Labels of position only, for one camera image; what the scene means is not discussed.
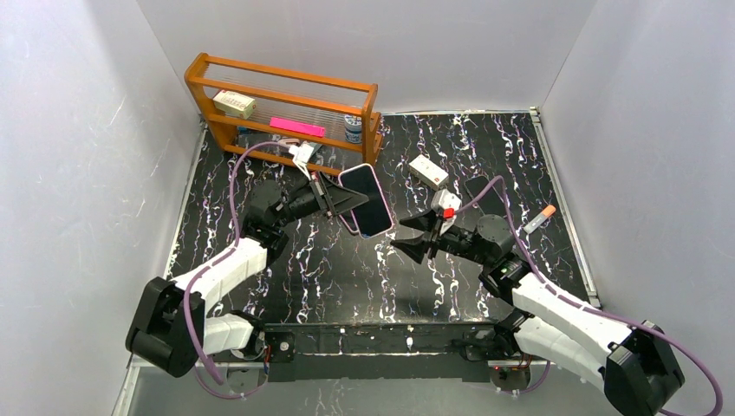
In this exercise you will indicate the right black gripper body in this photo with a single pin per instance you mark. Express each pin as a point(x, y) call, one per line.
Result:
point(433, 234)

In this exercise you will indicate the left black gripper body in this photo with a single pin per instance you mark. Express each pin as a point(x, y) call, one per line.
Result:
point(324, 196)

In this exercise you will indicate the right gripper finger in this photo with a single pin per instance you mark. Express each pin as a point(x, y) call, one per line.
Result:
point(416, 248)
point(426, 221)

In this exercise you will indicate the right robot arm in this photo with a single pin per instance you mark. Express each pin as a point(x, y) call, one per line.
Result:
point(635, 369)

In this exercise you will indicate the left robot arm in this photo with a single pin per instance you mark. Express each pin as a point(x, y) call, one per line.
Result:
point(172, 328)

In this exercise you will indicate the black phone clear case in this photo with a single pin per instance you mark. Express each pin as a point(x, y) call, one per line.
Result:
point(492, 202)

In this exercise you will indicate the white box red label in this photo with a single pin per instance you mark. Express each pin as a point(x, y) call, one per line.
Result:
point(428, 172)

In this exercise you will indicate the pale green eraser block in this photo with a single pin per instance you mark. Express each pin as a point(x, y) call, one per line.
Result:
point(309, 149)

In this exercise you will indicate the white stapler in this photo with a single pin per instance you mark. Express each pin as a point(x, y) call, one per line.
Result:
point(289, 142)

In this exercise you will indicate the orange wooden shelf rack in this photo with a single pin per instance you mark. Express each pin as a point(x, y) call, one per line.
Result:
point(284, 93)

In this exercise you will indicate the blue white small jar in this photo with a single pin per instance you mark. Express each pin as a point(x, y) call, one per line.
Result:
point(353, 128)

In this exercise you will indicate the pink flat card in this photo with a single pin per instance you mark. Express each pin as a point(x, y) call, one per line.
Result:
point(298, 127)

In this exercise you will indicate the orange capped white marker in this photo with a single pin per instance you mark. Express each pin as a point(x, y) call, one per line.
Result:
point(541, 218)

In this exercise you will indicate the white cardboard box on shelf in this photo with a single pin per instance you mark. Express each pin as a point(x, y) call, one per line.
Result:
point(234, 104)

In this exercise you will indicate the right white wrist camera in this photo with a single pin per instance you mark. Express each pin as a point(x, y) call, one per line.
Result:
point(446, 204)

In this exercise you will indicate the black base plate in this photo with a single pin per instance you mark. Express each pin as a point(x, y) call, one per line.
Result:
point(458, 350)

